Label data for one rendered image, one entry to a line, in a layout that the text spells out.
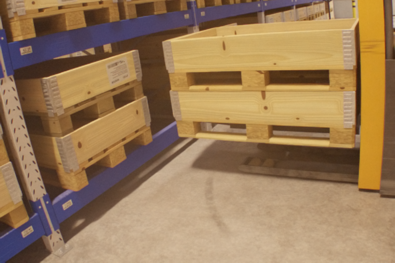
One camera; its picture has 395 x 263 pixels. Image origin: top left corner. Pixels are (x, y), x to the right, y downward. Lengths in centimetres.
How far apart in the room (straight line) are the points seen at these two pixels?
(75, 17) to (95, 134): 70
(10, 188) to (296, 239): 147
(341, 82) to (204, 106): 89
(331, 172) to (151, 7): 175
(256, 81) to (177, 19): 111
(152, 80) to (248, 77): 181
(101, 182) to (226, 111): 92
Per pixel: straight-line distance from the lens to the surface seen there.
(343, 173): 232
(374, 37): 195
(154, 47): 361
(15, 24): 184
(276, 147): 278
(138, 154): 250
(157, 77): 367
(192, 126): 236
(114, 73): 226
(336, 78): 195
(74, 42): 207
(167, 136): 277
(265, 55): 201
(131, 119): 237
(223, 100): 219
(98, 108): 215
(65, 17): 203
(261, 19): 491
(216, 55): 213
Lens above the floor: 118
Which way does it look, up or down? 16 degrees down
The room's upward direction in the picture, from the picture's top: 8 degrees counter-clockwise
